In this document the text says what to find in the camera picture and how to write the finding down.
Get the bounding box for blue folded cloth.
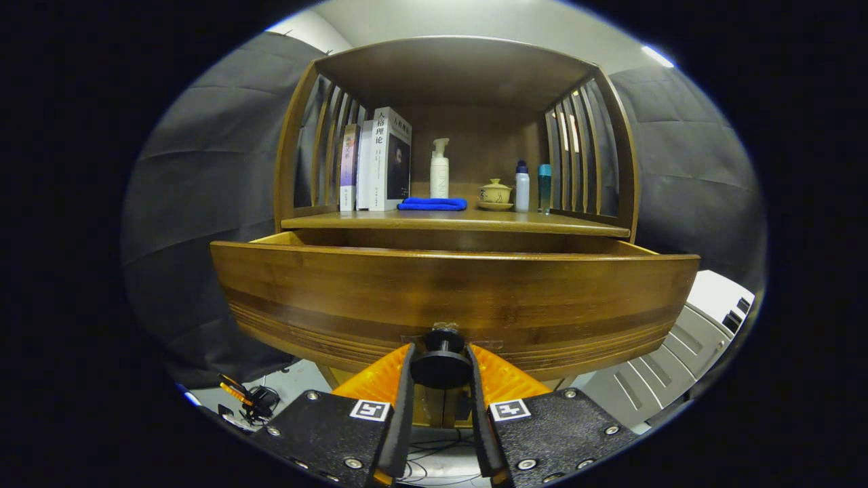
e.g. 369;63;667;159
397;197;468;211

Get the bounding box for wooden cabinet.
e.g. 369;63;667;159
273;35;640;429

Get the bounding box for thin white book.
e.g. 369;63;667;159
356;120;375;211

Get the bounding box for purple book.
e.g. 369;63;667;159
339;123;361;211

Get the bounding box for black floor cables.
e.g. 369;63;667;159
400;427;489;487

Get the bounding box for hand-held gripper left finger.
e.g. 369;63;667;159
248;342;416;488

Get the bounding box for white pump bottle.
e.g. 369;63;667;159
430;138;450;199

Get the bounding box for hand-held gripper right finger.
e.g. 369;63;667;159
467;343;642;488

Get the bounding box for wooden drawer with black knob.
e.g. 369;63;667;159
209;230;701;390

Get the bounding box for yellow lidded teacup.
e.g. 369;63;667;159
479;178;513;204

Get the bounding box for wooden countertop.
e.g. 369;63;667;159
280;203;631;238

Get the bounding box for orange black tool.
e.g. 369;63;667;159
217;373;280;426

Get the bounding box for white grey appliance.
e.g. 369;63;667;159
576;270;755;428

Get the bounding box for white book with portrait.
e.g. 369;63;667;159
370;106;412;211

